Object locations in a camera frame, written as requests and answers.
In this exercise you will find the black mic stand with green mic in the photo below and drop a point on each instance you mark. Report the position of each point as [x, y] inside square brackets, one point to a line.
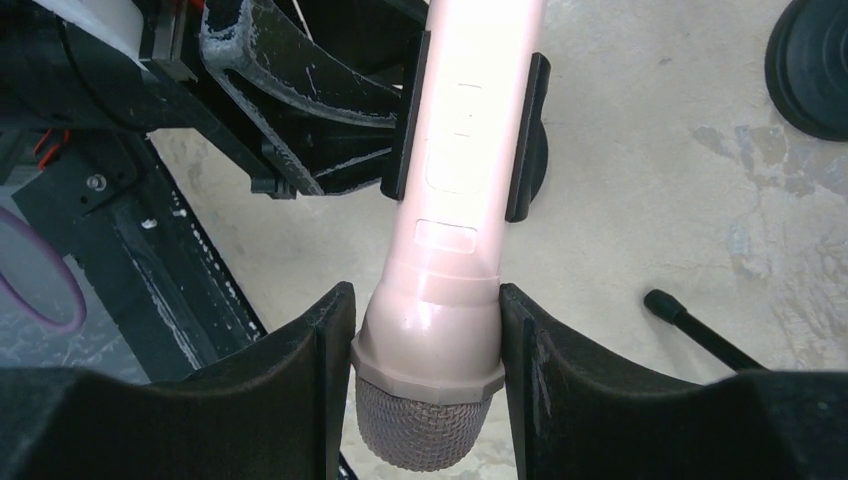
[806, 67]

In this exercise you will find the black tripod music stand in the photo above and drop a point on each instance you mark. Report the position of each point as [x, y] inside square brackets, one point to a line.
[667, 308]

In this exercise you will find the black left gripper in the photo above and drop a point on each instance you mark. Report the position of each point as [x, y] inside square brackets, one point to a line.
[313, 126]

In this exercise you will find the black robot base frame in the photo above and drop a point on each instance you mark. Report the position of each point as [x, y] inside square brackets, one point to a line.
[111, 205]

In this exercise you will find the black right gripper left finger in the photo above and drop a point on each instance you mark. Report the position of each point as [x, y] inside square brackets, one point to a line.
[274, 410]

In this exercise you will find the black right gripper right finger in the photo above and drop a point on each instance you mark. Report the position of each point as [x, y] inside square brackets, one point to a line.
[580, 411]

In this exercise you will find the pink toy microphone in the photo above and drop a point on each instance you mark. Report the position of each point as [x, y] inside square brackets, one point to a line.
[428, 355]

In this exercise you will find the black mic stand for pink mic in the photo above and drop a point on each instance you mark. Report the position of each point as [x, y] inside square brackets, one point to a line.
[449, 123]

